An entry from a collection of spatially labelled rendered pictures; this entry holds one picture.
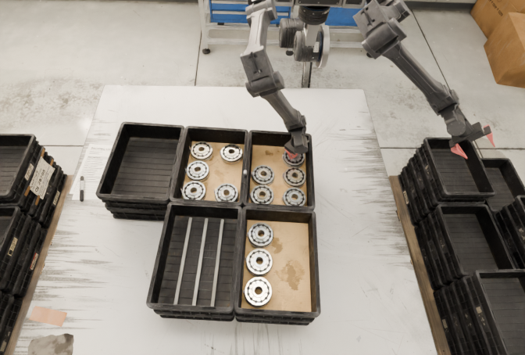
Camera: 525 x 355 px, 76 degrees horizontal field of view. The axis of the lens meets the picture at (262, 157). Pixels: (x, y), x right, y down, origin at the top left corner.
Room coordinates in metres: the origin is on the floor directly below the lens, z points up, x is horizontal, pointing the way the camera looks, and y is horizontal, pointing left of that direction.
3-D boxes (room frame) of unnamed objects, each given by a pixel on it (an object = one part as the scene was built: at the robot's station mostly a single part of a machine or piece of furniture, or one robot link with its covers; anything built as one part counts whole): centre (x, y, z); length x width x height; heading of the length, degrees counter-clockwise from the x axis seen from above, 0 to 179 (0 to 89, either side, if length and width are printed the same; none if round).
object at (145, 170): (0.79, 0.52, 0.87); 0.40 x 0.30 x 0.11; 2
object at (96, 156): (0.84, 0.81, 0.70); 0.33 x 0.23 x 0.01; 6
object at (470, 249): (0.76, -1.19, 0.31); 0.40 x 0.30 x 0.34; 6
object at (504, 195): (1.20, -1.55, 0.26); 0.40 x 0.30 x 0.23; 6
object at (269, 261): (0.41, -0.02, 0.86); 0.10 x 0.10 x 0.01
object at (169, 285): (0.40, 0.21, 0.87); 0.40 x 0.30 x 0.11; 2
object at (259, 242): (0.52, -0.02, 0.86); 0.10 x 0.10 x 0.01
